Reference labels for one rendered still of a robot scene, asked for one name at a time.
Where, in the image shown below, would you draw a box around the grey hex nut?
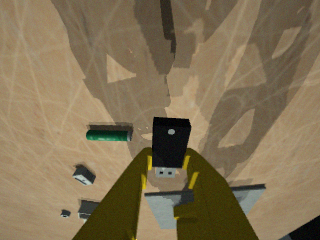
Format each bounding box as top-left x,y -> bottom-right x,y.
61,210 -> 71,218

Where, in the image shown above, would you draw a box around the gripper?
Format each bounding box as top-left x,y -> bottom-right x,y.
72,147 -> 259,240

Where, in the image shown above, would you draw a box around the dark green cylinder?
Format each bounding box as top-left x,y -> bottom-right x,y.
86,130 -> 132,141

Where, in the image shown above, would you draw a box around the black usb stick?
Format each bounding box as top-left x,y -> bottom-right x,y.
152,117 -> 192,178

